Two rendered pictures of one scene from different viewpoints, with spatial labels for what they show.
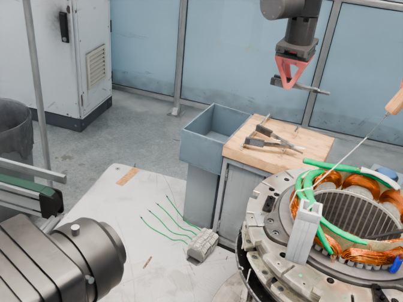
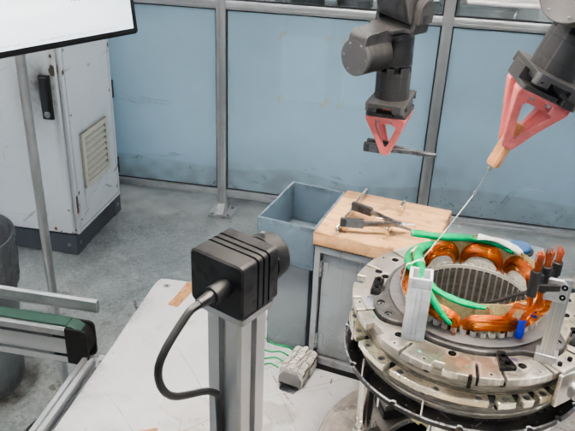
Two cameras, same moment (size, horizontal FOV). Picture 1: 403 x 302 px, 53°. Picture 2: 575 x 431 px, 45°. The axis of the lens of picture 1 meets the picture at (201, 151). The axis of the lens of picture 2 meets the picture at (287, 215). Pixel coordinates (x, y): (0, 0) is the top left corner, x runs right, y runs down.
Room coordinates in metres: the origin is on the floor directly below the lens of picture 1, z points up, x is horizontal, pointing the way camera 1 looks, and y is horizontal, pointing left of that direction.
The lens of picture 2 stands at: (-0.29, 0.05, 1.61)
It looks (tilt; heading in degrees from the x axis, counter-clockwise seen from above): 27 degrees down; 357
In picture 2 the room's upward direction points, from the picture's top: 2 degrees clockwise
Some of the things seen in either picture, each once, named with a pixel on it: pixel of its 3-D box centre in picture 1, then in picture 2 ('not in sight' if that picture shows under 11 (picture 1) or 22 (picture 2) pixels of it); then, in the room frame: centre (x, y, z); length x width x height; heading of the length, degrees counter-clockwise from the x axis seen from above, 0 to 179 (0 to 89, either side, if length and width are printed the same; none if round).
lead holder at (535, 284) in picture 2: not in sight; (545, 278); (0.36, -0.28, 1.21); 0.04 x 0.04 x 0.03; 72
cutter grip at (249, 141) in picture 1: (254, 142); (352, 222); (0.72, -0.11, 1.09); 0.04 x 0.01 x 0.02; 81
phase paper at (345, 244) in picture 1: (345, 242); (465, 312); (0.41, -0.21, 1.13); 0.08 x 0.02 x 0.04; 72
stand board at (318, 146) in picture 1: (280, 146); (384, 227); (0.78, -0.17, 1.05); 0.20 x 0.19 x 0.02; 66
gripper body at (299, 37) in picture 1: (300, 32); (392, 85); (0.82, -0.17, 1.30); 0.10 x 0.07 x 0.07; 157
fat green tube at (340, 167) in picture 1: (348, 170); (463, 239); (0.56, -0.24, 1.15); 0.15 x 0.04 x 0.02; 72
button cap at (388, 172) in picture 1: (387, 173); (519, 246); (0.74, -0.40, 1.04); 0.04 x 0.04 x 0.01
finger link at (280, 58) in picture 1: (292, 66); (388, 126); (0.82, -0.17, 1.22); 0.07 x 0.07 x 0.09; 67
